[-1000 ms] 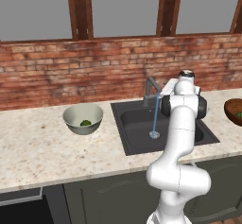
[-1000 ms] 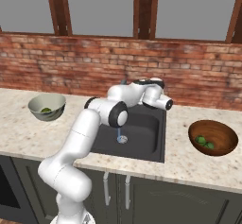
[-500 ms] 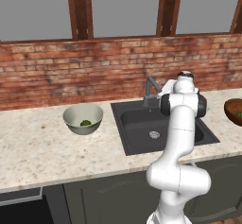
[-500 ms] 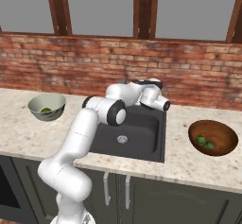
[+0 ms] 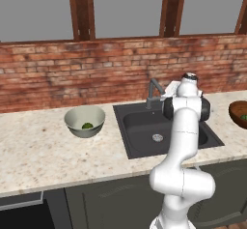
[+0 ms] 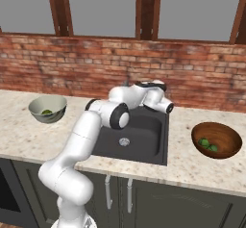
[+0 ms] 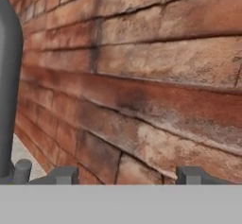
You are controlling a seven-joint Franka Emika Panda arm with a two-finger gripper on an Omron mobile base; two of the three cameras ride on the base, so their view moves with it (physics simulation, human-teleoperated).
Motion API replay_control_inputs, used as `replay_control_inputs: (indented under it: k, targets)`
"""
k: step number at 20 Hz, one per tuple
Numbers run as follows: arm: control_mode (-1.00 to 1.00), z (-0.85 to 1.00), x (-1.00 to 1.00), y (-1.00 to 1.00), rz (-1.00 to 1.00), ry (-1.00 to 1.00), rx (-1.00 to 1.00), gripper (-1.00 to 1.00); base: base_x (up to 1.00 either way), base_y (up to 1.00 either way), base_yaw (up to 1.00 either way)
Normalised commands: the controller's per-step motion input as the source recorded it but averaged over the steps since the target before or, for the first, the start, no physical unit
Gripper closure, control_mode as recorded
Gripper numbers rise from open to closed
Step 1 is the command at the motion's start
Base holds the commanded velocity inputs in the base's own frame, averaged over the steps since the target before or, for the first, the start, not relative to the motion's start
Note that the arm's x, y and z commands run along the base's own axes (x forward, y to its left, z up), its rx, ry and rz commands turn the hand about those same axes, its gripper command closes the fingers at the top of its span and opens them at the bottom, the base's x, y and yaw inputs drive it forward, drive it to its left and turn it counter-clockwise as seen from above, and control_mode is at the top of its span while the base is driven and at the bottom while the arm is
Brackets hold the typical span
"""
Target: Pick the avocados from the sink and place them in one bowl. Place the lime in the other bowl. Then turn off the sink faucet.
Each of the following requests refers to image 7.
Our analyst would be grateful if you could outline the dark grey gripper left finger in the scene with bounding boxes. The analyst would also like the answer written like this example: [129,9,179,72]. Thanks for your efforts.
[28,165,80,185]

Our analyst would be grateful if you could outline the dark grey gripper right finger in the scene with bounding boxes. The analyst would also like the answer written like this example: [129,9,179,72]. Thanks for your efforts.
[175,165,236,185]

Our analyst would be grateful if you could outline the grey sink faucet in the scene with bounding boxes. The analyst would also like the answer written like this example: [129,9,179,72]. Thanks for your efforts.
[0,0,25,185]

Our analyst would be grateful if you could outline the grey faucet handle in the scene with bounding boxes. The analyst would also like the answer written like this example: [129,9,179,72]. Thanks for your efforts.
[12,158,33,185]

